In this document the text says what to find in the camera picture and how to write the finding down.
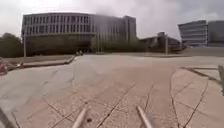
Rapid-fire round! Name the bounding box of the large curved grey building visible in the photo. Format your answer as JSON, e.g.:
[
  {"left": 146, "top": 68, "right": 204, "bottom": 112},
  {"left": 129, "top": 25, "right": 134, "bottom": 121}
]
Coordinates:
[{"left": 20, "top": 12, "right": 138, "bottom": 56}]

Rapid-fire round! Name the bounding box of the dark green tree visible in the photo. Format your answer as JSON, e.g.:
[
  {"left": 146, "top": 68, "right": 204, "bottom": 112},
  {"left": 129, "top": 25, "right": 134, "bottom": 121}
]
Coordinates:
[{"left": 0, "top": 32, "right": 24, "bottom": 59}]

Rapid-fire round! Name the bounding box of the red and white barrier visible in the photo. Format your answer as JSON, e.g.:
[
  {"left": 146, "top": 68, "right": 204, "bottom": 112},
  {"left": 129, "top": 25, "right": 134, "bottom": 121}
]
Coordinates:
[{"left": 0, "top": 57, "right": 26, "bottom": 76}]

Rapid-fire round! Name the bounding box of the low dark building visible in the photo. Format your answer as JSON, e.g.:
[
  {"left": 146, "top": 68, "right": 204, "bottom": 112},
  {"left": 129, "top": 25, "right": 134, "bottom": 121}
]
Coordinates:
[{"left": 138, "top": 31, "right": 183, "bottom": 53}]

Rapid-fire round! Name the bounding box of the group of people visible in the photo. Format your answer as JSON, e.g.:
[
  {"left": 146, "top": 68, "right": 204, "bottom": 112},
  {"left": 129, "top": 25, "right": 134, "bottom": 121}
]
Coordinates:
[{"left": 75, "top": 49, "right": 84, "bottom": 57}]

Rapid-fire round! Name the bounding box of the robot's own part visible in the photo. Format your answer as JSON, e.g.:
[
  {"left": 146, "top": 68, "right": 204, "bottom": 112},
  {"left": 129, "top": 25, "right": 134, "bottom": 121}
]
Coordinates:
[
  {"left": 136, "top": 105, "right": 154, "bottom": 128},
  {"left": 71, "top": 108, "right": 88, "bottom": 128}
]

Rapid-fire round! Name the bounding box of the glass office building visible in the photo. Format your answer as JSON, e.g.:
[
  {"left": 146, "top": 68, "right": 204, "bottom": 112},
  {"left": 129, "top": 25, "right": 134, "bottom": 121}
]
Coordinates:
[{"left": 177, "top": 19, "right": 224, "bottom": 48}]

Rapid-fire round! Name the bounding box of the grey pole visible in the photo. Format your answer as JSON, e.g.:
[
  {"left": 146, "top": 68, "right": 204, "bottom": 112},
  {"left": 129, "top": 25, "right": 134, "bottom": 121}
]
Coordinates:
[
  {"left": 22, "top": 29, "right": 27, "bottom": 58},
  {"left": 164, "top": 33, "right": 169, "bottom": 55}
]

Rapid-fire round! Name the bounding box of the pale concrete slab plaza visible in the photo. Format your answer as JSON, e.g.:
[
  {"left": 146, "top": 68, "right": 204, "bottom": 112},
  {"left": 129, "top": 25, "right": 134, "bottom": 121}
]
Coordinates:
[{"left": 0, "top": 54, "right": 224, "bottom": 128}]

